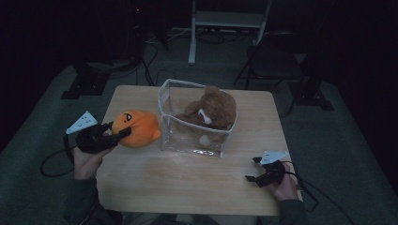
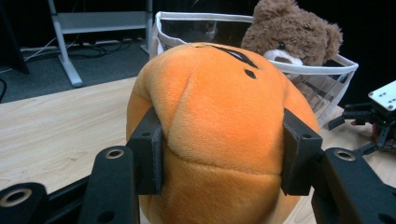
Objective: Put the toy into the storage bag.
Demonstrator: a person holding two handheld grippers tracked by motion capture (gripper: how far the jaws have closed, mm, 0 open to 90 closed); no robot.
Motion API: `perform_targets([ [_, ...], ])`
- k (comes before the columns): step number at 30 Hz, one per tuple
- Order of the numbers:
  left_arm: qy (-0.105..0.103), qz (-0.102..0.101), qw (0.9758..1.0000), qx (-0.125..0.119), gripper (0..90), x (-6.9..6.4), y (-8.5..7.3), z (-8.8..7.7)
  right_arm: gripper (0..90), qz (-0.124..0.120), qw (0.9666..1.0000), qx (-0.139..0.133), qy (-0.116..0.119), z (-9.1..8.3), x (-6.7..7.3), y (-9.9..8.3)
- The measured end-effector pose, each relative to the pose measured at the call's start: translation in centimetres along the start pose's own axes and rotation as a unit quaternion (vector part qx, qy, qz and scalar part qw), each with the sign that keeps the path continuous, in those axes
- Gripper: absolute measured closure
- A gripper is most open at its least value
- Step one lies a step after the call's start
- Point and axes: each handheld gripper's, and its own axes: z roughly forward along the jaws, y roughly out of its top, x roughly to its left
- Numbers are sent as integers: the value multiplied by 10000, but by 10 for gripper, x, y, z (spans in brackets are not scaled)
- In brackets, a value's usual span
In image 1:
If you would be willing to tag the black stand base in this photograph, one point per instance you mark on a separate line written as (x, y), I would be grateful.
(311, 97)
(84, 82)

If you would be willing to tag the person's right hand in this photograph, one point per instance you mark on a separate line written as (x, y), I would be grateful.
(287, 187)

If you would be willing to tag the white metal desk frame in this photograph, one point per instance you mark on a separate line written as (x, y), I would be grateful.
(228, 18)

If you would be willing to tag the person's left hand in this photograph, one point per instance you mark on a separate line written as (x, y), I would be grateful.
(87, 164)

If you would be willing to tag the black folding chair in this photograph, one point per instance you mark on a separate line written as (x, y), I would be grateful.
(275, 59)

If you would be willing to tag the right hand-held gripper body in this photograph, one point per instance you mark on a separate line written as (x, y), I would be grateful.
(272, 175)

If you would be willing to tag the orange plush toy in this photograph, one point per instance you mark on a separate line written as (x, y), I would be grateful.
(139, 128)

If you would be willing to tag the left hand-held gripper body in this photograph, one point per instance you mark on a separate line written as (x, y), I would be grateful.
(94, 140)

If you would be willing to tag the clear plastic container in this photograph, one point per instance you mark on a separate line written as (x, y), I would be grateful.
(187, 137)

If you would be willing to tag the brown plush bear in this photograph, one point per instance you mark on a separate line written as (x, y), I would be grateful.
(212, 109)

